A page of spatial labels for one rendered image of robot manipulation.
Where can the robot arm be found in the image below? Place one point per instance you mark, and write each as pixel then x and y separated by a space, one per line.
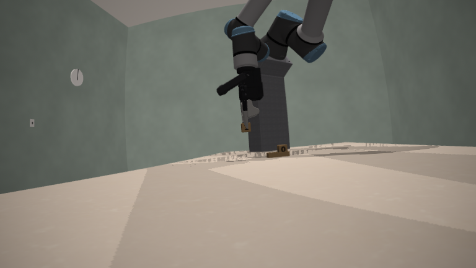
pixel 304 36

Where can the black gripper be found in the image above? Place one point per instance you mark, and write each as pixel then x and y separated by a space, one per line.
pixel 250 86

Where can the tan wooden cube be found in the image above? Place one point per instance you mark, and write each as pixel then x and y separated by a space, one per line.
pixel 243 128
pixel 282 148

